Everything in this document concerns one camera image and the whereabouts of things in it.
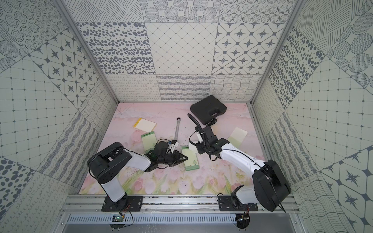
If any green memo pad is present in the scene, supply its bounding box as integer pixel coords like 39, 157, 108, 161
181, 146, 200, 171
141, 132, 157, 153

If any torn green memo page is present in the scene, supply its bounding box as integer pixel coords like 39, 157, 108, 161
228, 127, 248, 148

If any yellow-top memo pad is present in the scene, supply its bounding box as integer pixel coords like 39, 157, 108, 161
133, 118, 156, 133

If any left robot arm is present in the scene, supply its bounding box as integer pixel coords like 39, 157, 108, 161
87, 141, 188, 203

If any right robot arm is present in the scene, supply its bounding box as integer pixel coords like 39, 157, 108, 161
194, 126, 291, 212

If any black plastic tool case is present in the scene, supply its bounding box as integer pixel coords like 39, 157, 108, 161
190, 95, 227, 125

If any silver ratchet wrench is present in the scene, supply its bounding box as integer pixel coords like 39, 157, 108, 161
174, 117, 181, 142

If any left circuit board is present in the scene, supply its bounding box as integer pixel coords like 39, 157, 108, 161
111, 215, 125, 225

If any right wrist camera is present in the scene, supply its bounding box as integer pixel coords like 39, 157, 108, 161
196, 132, 204, 143

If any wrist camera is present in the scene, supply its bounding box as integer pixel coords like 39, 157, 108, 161
196, 132, 204, 143
169, 140, 179, 153

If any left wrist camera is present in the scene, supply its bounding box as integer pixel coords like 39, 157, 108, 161
169, 140, 179, 153

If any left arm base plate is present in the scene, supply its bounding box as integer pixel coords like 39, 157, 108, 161
101, 195, 144, 212

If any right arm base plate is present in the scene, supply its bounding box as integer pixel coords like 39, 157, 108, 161
217, 194, 258, 212

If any aluminium rail frame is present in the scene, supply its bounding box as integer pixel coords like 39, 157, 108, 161
59, 193, 301, 215

